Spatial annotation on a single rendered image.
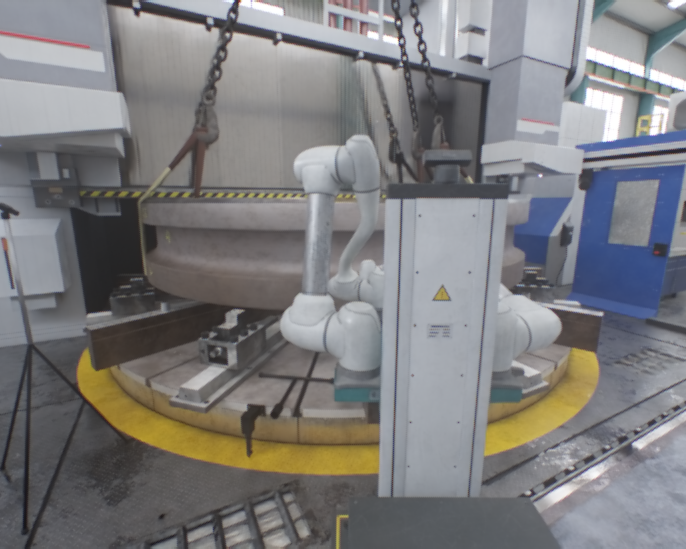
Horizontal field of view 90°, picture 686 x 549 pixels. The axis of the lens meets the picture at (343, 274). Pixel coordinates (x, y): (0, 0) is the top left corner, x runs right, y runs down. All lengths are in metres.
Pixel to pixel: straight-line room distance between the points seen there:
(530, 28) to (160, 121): 5.49
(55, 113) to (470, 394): 3.39
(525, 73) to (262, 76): 3.99
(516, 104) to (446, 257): 5.62
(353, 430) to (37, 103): 3.34
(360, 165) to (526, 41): 5.74
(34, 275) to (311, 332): 4.36
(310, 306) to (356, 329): 0.20
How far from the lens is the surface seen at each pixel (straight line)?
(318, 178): 1.28
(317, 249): 1.27
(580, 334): 4.15
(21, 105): 3.65
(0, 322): 5.92
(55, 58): 4.13
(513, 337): 1.33
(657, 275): 6.97
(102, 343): 3.67
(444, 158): 1.06
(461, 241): 1.06
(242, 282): 3.04
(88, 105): 3.59
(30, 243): 5.24
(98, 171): 4.51
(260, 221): 2.88
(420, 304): 1.07
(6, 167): 4.66
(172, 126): 5.48
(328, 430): 2.74
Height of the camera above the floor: 1.73
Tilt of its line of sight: 12 degrees down
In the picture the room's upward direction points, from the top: straight up
